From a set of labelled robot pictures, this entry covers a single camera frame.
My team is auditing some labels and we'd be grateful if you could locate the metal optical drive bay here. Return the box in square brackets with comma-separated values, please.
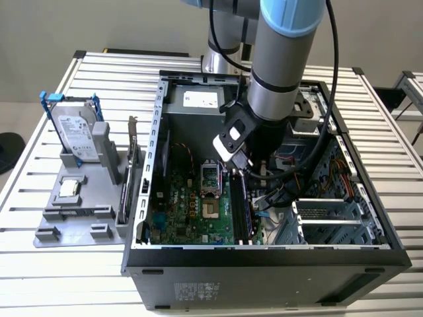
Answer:
[290, 82, 333, 166]

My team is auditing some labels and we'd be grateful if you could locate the grey power supply unit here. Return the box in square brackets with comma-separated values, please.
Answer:
[164, 84, 227, 164]

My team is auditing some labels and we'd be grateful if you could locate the metal socket cover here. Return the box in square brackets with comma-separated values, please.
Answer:
[200, 158, 221, 198]

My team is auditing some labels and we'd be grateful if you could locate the CPU socket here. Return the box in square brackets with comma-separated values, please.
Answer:
[202, 197, 221, 221]

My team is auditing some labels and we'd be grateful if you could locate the silver disk bay cage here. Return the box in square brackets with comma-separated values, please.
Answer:
[292, 197, 378, 247]

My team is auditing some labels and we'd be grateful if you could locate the green motherboard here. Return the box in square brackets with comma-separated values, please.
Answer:
[148, 158, 265, 247]

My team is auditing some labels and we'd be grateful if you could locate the black open PC case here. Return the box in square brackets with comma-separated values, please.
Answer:
[120, 69, 413, 311]

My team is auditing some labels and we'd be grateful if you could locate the metal slat side table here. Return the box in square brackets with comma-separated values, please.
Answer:
[391, 69, 423, 122]

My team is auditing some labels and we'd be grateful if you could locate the graphics card with black cooler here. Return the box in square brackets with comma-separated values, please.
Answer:
[118, 115, 139, 225]

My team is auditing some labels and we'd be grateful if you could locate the hard disk in blue carrier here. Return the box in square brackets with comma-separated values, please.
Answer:
[39, 91, 105, 166]

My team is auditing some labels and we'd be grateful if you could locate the silver CPU chip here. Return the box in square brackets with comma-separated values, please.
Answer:
[58, 180, 81, 198]

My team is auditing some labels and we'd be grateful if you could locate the grey plastic parts rack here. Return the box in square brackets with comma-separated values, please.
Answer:
[32, 122, 146, 248]

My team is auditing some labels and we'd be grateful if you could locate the black round object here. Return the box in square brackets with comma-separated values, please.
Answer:
[0, 131, 26, 175]

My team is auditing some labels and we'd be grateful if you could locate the white wrist camera black mount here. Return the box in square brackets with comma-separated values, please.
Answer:
[212, 111, 256, 163]

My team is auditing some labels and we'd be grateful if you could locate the black cable bundle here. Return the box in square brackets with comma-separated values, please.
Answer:
[254, 180, 320, 212]

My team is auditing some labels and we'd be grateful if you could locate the red black twisted wire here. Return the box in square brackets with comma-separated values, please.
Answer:
[170, 142, 196, 174]

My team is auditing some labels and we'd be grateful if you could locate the orange red wire bundle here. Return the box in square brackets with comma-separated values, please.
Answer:
[322, 158, 356, 201]

